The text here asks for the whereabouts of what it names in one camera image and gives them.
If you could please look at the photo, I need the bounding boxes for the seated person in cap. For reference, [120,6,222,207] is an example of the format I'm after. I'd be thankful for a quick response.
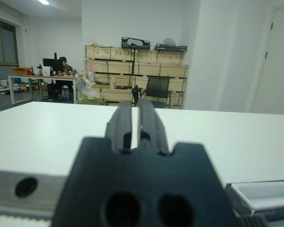
[58,56,74,77]

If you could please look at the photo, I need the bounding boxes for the black office chair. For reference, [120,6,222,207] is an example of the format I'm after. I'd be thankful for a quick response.
[142,76,173,109]

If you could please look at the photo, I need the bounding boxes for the window with dark frame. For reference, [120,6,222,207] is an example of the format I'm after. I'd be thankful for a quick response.
[0,18,19,67]

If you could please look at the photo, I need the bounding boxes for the flat black tray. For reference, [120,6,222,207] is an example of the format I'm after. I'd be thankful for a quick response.
[153,43,188,52]

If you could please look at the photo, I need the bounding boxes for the white office desk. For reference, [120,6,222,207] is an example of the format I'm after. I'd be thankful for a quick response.
[7,72,79,105]

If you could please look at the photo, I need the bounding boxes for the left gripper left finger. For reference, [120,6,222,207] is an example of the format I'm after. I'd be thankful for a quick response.
[106,100,133,155]

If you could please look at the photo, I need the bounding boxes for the yellow green bag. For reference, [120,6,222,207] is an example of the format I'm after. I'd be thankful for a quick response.
[77,93,107,106]

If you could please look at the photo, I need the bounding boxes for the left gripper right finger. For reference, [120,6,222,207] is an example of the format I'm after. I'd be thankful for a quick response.
[136,97,170,157]

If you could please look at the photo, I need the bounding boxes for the black upright case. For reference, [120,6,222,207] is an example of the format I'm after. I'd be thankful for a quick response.
[131,84,143,105]

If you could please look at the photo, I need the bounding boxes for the orange cardboard box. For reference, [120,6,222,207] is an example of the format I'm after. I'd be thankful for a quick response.
[13,66,32,76]

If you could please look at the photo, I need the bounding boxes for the black tray white contents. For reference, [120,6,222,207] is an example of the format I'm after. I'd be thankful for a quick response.
[121,36,151,50]

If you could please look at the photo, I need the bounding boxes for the black computer tower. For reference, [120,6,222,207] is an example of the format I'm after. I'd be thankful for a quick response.
[47,83,62,100]

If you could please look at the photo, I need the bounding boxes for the black stand pole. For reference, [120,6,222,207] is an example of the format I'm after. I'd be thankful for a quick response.
[132,48,137,76]

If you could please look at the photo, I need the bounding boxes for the clear plastic bag heap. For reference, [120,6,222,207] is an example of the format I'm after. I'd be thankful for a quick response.
[77,77,102,100]

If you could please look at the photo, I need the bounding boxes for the white door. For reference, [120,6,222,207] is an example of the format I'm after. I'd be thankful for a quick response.
[250,4,284,114]

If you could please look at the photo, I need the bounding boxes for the light wooden crate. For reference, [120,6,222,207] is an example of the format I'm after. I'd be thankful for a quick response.
[93,74,133,89]
[160,62,189,78]
[110,46,136,61]
[157,50,183,65]
[84,59,109,73]
[170,78,187,108]
[136,49,159,63]
[85,45,112,60]
[99,87,133,102]
[134,61,162,76]
[107,60,134,75]

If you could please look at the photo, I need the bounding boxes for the black box white insert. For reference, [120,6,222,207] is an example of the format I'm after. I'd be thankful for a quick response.
[224,179,284,219]

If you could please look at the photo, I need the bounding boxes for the grey plastic bag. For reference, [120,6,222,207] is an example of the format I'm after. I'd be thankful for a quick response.
[162,37,177,47]

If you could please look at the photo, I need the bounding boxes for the black computer monitor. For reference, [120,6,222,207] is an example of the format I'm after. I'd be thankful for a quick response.
[42,58,63,71]

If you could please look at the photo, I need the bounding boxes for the pink white carton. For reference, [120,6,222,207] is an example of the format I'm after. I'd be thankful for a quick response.
[87,65,95,82]

